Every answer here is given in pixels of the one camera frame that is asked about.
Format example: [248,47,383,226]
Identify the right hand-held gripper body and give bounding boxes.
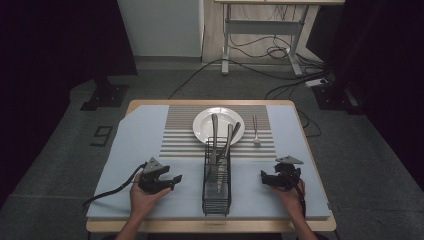
[273,155,305,192]

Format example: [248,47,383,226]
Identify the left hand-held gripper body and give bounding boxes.
[137,156,175,196]

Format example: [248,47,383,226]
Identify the person's right hand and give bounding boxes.
[270,178,306,219]

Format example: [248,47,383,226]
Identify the person's left hand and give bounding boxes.
[129,173,173,222]

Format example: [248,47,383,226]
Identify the light blue foam mat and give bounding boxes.
[86,104,332,222]

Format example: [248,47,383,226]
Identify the striped placemat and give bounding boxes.
[158,104,278,160]

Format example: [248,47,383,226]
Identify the silver fork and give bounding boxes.
[251,113,262,148]

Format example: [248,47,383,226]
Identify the white round plate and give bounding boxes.
[192,106,246,147]

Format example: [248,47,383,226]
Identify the silver table knife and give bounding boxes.
[209,113,220,171]

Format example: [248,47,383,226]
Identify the white power strip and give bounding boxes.
[304,77,330,89]

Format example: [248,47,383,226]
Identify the dark curtain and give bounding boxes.
[0,0,138,211]
[305,0,424,193]

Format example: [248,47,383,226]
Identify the desk with white legs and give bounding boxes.
[214,0,346,77]

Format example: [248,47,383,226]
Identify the white cabinet panel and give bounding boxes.
[116,0,205,58]

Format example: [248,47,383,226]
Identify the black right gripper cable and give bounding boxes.
[282,169,308,218]

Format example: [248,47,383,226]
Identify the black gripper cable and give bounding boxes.
[82,162,148,210]
[282,169,308,218]

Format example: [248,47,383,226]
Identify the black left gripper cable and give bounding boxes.
[82,162,148,210]

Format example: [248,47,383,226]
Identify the black wire cutlery basket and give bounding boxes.
[201,136,233,217]

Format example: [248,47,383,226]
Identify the silver cutlery piece flat handle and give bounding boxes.
[217,123,234,194]

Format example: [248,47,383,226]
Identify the silver cutlery piece rounded handle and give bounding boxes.
[216,121,242,165]

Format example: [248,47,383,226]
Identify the black floor socket frame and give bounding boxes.
[89,125,114,148]

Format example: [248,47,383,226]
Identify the black stand base plate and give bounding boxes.
[79,77,130,112]
[312,82,365,116]

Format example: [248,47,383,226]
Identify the black floor cables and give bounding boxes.
[168,4,334,138]

